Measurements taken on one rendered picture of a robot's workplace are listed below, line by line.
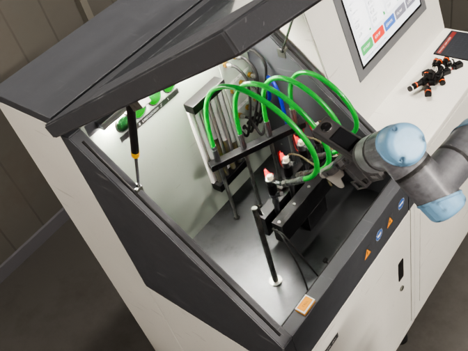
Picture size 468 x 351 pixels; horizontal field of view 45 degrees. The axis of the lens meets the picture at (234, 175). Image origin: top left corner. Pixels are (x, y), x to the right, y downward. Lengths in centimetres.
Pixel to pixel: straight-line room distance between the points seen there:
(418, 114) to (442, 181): 92
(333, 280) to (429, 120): 66
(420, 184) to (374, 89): 97
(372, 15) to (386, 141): 99
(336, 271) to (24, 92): 95
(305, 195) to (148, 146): 49
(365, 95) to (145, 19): 75
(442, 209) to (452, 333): 156
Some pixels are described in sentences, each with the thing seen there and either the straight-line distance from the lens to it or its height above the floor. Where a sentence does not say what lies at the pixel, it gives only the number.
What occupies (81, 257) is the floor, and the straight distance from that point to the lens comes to 323.
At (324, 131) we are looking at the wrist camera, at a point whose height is 146.
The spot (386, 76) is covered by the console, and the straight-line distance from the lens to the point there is 203.
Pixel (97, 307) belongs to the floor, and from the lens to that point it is 298.
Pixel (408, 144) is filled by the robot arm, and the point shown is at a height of 155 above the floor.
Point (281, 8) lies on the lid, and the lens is 71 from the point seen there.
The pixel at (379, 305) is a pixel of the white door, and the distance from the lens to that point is 200.
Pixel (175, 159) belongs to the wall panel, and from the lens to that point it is 171.
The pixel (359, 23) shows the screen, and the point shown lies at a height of 127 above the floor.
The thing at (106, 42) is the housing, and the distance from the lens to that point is 165.
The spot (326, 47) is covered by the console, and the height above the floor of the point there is 129.
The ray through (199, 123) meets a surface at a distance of 169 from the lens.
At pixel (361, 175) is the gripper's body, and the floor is 138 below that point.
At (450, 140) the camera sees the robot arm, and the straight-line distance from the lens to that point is 112.
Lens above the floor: 224
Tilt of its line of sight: 43 degrees down
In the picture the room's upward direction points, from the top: 17 degrees counter-clockwise
